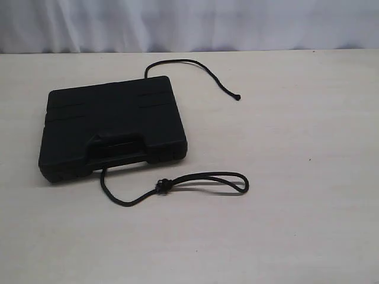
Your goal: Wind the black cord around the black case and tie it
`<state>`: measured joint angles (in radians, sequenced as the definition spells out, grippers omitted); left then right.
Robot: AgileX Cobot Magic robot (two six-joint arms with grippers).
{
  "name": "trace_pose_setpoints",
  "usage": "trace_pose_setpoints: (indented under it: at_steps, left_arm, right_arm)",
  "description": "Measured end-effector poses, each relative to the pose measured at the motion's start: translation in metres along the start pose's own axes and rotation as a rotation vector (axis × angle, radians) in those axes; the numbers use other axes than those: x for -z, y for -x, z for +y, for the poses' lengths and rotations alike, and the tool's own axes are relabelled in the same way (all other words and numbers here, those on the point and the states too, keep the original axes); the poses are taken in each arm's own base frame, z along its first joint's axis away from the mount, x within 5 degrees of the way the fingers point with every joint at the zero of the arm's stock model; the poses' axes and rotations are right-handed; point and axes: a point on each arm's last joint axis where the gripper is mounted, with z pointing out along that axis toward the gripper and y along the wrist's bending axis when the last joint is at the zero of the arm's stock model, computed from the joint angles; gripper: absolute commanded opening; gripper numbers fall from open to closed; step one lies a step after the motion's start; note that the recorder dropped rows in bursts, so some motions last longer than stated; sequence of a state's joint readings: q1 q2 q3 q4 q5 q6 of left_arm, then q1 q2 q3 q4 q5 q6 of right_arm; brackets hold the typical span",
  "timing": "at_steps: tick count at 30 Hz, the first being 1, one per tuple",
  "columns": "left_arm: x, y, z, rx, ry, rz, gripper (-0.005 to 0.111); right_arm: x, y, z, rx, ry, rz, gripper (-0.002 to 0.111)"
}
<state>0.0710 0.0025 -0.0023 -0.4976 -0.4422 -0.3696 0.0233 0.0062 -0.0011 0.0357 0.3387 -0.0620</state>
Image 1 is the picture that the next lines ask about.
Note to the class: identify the black plastic tool case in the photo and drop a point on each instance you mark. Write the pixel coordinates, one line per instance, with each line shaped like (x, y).
(94, 127)

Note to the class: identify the white backdrop curtain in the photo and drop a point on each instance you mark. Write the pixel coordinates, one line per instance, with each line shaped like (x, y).
(186, 26)

